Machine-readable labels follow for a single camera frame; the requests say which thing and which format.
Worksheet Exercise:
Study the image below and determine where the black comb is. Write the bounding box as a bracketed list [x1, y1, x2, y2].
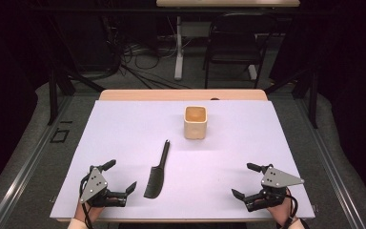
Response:
[143, 138, 172, 200]

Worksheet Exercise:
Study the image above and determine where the white table mat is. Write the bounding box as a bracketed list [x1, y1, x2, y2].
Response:
[49, 99, 316, 220]

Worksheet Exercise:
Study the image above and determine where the wooden table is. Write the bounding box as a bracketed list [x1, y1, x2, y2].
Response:
[55, 88, 316, 223]

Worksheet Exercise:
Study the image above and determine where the metal floor rail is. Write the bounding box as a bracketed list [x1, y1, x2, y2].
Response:
[293, 94, 366, 229]
[0, 94, 74, 229]

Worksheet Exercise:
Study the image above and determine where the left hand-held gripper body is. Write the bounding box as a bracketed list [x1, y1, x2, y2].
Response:
[79, 165, 129, 208]

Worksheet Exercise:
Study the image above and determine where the beige square cup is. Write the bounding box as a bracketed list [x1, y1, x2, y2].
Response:
[183, 105, 209, 140]

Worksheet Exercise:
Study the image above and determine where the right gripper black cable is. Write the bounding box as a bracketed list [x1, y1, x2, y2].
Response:
[275, 187, 300, 229]

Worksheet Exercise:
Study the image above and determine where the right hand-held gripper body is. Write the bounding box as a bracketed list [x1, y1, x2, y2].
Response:
[242, 165, 306, 213]

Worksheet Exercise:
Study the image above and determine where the bundle of floor cables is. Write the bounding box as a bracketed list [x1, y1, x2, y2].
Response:
[107, 37, 193, 91]

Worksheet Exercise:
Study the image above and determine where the white-legged table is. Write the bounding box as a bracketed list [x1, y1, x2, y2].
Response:
[155, 0, 301, 81]

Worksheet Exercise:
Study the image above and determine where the black metal stand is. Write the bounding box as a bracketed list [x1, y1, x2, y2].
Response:
[262, 67, 320, 130]
[47, 67, 107, 127]

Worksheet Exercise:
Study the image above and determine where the person's left hand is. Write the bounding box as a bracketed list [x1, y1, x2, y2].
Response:
[73, 201, 105, 223]

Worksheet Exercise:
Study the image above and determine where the person's right hand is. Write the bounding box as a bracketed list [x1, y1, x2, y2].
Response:
[266, 196, 295, 226]

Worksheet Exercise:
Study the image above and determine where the black folding chair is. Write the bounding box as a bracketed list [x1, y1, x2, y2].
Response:
[202, 12, 279, 91]

